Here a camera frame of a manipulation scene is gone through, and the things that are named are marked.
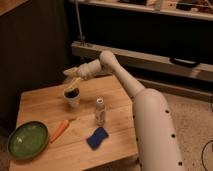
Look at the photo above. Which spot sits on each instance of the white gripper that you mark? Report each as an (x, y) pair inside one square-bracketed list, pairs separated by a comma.
[(85, 71)]

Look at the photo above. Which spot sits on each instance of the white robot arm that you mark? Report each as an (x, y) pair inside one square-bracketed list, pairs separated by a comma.
[(156, 138)]

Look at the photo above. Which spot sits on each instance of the white cup with dark content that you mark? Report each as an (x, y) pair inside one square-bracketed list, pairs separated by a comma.
[(73, 97)]

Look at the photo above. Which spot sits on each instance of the small white bottle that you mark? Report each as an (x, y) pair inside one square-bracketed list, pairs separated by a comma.
[(100, 112)]

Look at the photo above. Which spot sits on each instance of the orange carrot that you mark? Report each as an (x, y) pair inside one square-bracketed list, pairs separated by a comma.
[(62, 127)]

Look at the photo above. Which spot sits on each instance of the wooden table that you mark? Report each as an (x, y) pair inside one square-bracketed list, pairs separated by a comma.
[(70, 151)]

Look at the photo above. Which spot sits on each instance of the blue sponge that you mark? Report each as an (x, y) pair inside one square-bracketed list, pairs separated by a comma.
[(95, 140)]

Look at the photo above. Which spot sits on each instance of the grey metal beam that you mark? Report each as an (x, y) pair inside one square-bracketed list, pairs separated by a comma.
[(145, 61)]

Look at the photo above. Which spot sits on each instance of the metal vertical pole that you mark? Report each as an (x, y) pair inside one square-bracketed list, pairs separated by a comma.
[(79, 23)]

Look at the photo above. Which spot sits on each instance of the green bowl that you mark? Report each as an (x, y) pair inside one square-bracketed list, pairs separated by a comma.
[(28, 140)]

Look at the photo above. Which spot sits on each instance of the upper shelf with clutter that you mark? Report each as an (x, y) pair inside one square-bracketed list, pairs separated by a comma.
[(163, 7)]

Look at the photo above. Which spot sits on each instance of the black handle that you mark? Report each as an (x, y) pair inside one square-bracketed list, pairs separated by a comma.
[(191, 64)]

